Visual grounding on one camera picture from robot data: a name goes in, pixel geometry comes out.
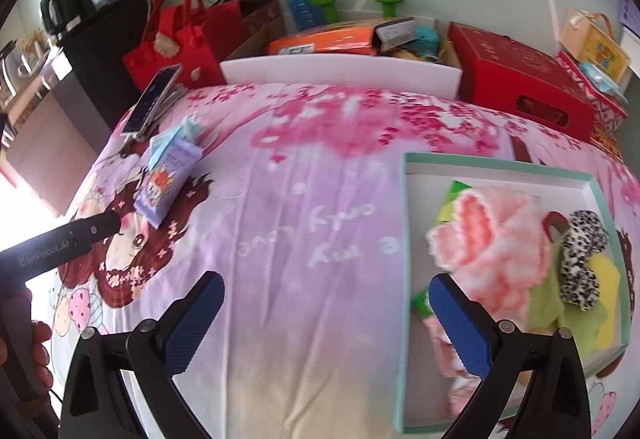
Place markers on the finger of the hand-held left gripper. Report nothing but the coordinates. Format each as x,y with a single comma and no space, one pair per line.
97,224

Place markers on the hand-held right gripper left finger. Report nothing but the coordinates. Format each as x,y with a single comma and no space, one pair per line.
192,326

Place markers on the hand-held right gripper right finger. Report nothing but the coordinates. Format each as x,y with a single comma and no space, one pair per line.
460,326

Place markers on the pink floral cloth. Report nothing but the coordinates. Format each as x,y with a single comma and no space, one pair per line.
452,369

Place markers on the teal white box lid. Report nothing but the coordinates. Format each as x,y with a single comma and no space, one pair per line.
415,369

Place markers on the pink white knitted cloth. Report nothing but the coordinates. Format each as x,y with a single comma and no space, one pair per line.
485,244

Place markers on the light green cloth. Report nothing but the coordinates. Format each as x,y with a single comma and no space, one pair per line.
547,306

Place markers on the leopard print scrunchie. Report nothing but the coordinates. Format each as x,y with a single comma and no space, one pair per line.
580,264

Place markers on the red ribbon tape roll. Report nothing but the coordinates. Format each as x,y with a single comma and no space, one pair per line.
555,224

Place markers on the yellow green sponge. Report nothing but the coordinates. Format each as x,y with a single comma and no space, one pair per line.
607,289

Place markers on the person's left hand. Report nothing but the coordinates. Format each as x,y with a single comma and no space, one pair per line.
42,351

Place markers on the purple tissue pack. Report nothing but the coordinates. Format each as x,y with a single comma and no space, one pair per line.
165,184

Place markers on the brown wooden cabinet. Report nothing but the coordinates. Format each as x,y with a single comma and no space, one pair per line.
55,139

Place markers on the blue face mask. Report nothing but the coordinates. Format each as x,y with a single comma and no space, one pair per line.
167,144

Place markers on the smartphone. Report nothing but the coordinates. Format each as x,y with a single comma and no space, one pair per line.
152,99

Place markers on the white phone stand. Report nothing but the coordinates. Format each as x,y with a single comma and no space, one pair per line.
167,101

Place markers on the pink cartoon printed bed sheet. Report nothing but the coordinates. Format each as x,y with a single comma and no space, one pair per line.
300,219

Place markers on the steel kettle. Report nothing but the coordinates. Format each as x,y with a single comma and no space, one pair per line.
15,69

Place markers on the black cabinet with appliance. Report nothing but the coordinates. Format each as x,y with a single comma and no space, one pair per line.
95,44

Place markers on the red felt handbag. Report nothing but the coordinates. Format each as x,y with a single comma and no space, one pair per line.
170,49

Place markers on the red paper bag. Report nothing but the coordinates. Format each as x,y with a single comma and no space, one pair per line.
245,26

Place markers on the red cardboard box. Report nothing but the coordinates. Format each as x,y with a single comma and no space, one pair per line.
510,69

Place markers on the red patterned box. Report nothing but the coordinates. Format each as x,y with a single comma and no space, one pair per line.
607,104

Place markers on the white storage bin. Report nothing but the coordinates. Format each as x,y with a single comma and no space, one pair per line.
340,74

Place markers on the teal round container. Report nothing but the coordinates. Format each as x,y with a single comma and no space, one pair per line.
427,41

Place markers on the orange packet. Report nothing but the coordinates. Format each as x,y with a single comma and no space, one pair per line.
325,39

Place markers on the blue liquid plastic bottle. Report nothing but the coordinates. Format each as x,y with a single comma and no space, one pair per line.
300,6

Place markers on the black barcoded box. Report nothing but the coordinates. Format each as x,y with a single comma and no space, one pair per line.
395,34

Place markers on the yellow gift box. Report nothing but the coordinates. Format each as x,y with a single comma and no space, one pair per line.
595,44

